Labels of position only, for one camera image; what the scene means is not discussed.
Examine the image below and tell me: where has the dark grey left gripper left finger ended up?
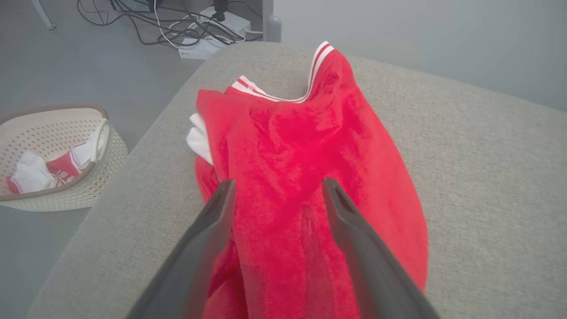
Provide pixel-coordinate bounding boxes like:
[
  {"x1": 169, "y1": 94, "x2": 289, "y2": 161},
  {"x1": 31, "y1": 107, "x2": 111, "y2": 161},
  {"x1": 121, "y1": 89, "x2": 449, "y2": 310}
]
[{"x1": 126, "y1": 179, "x2": 237, "y2": 319}]

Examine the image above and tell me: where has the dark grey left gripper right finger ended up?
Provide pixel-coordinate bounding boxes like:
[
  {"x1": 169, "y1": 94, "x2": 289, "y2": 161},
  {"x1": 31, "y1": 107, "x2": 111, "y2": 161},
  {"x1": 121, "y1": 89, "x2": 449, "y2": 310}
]
[{"x1": 322, "y1": 178, "x2": 441, "y2": 319}]

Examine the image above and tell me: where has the red white basketball jersey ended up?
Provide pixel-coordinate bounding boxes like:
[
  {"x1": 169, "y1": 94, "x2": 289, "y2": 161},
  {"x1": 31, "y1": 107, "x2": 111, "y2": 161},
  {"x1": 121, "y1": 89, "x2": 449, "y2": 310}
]
[{"x1": 186, "y1": 41, "x2": 429, "y2": 319}]

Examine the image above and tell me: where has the small red white garment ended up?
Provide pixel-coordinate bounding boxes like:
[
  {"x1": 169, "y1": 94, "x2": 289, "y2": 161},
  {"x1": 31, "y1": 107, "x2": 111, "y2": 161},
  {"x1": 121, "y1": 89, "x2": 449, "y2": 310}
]
[{"x1": 5, "y1": 133, "x2": 107, "y2": 195}]

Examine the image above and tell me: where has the cream perforated laundry basket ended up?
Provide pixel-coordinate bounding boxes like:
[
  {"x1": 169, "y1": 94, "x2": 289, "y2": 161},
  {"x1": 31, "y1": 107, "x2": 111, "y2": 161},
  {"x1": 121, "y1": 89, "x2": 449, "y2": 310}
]
[{"x1": 0, "y1": 104, "x2": 129, "y2": 212}]

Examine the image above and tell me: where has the wide white partition panel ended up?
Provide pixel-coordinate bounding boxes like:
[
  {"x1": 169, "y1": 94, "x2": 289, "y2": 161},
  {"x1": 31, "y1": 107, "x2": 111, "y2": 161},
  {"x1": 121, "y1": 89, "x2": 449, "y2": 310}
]
[{"x1": 273, "y1": 0, "x2": 567, "y2": 111}]

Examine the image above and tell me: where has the white desk leg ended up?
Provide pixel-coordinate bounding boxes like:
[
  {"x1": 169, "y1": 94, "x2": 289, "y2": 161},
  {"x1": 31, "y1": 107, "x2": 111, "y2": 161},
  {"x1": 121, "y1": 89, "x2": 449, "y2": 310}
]
[{"x1": 30, "y1": 0, "x2": 56, "y2": 31}]

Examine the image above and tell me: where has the black cable tangle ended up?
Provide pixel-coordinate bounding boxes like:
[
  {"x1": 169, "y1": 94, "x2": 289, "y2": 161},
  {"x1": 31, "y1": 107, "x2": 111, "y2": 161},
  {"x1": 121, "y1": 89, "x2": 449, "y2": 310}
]
[{"x1": 78, "y1": 0, "x2": 246, "y2": 46}]

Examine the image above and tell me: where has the white power strip with cords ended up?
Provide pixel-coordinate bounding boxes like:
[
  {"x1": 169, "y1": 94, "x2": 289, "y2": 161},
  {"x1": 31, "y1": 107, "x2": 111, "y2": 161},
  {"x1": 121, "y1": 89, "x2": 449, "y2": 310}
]
[{"x1": 153, "y1": 0, "x2": 264, "y2": 49}]

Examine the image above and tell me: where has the grey partition edge post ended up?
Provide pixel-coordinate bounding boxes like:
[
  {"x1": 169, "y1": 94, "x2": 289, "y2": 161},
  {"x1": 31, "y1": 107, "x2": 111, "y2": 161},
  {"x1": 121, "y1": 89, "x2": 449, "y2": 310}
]
[{"x1": 262, "y1": 0, "x2": 282, "y2": 43}]

